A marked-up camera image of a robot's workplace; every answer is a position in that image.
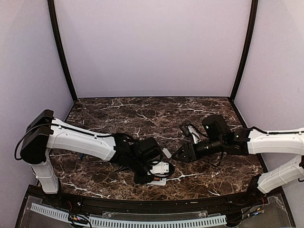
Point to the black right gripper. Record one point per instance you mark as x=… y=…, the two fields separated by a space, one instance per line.
x=186 y=149

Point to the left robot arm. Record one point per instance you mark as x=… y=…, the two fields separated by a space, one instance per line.
x=47 y=132

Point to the black left corner post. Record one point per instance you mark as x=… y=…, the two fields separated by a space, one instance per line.
x=60 y=49

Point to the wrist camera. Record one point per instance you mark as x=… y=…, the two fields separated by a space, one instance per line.
x=184 y=130
x=171 y=171

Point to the black front table rail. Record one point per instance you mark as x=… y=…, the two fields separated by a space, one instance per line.
x=84 y=204

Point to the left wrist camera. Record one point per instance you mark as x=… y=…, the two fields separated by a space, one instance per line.
x=171 y=171

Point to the black right corner post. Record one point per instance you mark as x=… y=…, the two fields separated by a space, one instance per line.
x=245 y=51

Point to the white battery cover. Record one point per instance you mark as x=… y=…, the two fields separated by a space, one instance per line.
x=167 y=153

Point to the black corner post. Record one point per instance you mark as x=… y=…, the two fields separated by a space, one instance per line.
x=245 y=51
x=60 y=49

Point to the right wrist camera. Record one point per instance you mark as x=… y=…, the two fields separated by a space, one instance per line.
x=184 y=130

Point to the white slotted cable duct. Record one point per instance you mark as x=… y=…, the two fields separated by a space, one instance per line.
x=125 y=220

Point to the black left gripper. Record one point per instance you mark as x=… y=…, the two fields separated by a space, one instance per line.
x=138 y=180

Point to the white remote control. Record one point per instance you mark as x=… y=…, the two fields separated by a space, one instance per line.
x=158 y=182

